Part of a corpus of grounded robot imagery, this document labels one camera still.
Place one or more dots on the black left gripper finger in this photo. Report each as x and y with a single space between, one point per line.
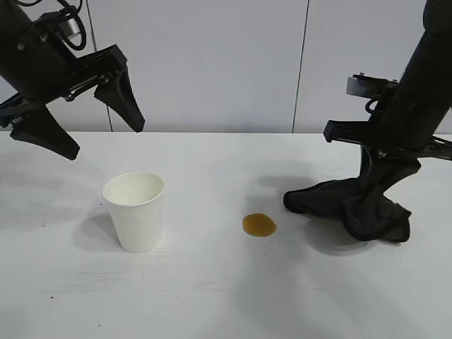
46 132
121 102

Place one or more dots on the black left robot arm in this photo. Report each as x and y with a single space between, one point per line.
12 12

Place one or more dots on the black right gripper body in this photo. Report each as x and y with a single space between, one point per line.
413 120

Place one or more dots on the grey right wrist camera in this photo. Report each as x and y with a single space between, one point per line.
367 85

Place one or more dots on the brown liquid spill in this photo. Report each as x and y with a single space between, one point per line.
258 225

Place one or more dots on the white paper cup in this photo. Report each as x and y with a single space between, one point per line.
136 219

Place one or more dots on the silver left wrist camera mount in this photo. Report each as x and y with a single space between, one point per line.
70 28

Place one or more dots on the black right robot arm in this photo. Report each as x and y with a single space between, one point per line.
431 53

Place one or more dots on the black cloth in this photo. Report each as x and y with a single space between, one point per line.
339 208

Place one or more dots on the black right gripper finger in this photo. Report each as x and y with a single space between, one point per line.
399 173
369 169

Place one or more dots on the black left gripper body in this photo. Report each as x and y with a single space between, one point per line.
39 63

